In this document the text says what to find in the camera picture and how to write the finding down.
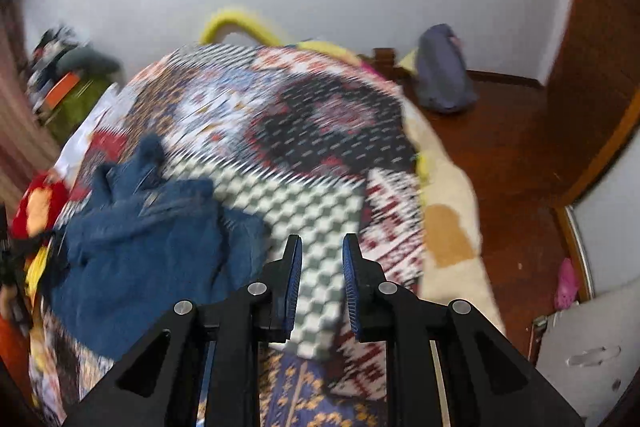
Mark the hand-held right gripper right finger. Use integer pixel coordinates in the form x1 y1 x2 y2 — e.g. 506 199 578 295
341 233 586 427

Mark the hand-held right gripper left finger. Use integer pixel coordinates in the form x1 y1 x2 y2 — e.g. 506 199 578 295
62 234 304 427

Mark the blue denim jacket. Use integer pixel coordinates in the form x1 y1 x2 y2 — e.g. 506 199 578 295
40 134 273 358

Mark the red plush toy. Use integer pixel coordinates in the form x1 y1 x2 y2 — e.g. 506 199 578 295
10 174 68 240

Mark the striped brown curtain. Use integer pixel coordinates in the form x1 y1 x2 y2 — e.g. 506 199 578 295
0 0 61 208

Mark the cream fleece blanket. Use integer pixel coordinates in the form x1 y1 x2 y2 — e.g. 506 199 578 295
400 97 506 343

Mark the green patterned cloth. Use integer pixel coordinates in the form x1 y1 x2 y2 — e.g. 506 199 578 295
50 82 118 142

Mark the patchwork printed blanket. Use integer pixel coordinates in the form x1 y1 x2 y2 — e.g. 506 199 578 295
30 42 431 427

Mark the orange box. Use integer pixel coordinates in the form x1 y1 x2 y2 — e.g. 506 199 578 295
42 74 81 108

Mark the pile of clutter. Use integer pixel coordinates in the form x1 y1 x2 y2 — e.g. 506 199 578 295
27 27 91 108

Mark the grey cloth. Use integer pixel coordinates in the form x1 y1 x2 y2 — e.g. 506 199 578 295
55 46 123 75

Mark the pink object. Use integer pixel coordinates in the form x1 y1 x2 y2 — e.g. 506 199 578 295
554 258 581 310

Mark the dark grey bag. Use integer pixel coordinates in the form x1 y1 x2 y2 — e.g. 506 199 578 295
416 24 478 114

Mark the brown wooden wardrobe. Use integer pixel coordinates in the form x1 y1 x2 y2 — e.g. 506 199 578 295
542 0 640 208

